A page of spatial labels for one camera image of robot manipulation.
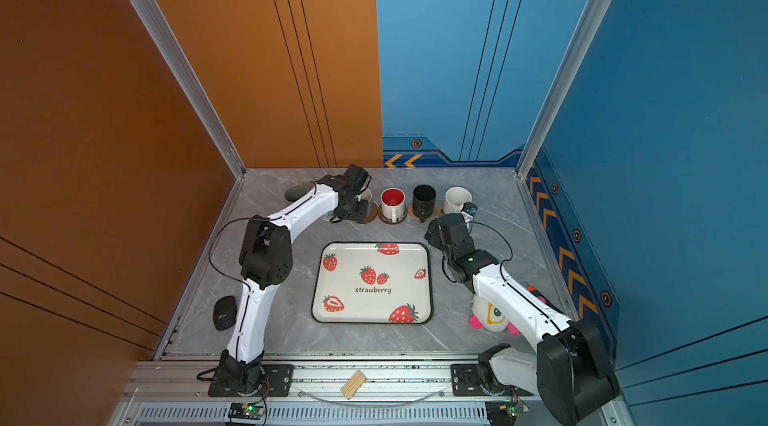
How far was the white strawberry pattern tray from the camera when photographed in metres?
0.85

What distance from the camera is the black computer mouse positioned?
83cm

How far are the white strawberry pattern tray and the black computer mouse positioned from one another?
9.1 inches
